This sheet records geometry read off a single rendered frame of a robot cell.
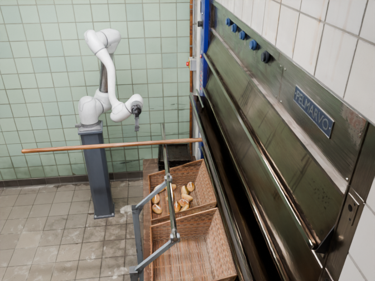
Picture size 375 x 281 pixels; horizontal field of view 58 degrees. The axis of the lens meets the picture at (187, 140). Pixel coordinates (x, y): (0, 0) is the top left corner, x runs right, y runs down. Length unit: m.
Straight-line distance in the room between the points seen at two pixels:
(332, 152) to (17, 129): 3.41
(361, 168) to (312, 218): 0.27
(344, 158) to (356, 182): 0.08
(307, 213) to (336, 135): 0.25
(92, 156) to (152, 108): 0.86
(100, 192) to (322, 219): 2.67
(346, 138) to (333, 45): 0.22
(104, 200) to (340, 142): 2.83
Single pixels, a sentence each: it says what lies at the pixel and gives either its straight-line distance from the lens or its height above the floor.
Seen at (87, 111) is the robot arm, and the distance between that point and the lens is 2.98.
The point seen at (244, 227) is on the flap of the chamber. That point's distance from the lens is 1.45.
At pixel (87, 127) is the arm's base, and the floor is 1.03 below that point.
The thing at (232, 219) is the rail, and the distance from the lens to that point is 1.43.
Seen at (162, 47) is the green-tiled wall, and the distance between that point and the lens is 3.39.
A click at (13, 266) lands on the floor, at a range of 3.45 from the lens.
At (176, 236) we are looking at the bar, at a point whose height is 1.17.
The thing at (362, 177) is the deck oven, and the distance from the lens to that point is 0.82.
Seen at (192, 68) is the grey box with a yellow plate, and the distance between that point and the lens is 3.11.
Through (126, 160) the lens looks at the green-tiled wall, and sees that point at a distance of 3.94.
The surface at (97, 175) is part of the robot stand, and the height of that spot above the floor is 0.53.
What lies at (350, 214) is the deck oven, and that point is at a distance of 0.88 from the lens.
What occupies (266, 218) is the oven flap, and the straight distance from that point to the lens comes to 1.39.
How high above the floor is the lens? 2.42
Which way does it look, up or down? 31 degrees down
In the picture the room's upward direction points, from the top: straight up
